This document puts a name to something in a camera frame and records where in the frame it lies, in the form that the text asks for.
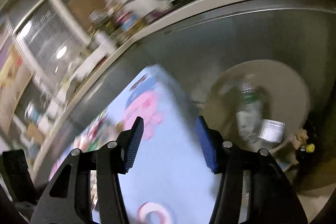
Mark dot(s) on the clear plastic bottle in bin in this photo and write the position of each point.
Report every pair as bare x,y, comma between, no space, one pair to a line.
249,112

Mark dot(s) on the blue cartoon pig tablecloth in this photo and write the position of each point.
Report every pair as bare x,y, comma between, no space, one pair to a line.
169,181

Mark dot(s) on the beige round trash bin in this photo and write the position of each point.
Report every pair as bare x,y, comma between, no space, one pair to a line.
284,94

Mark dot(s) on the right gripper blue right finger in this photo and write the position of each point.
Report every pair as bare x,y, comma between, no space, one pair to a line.
222,157

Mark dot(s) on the barred kitchen window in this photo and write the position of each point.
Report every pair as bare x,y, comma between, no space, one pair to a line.
50,45

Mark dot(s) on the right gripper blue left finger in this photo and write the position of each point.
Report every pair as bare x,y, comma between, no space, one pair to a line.
115,158

